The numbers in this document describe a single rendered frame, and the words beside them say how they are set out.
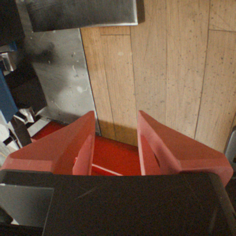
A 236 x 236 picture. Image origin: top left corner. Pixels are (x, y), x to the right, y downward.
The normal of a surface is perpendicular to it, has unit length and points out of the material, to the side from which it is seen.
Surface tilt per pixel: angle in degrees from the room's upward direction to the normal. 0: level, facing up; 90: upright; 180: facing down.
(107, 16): 0
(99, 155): 90
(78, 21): 0
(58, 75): 0
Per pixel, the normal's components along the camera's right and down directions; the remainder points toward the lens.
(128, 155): -0.11, -0.81
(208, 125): -0.48, 0.55
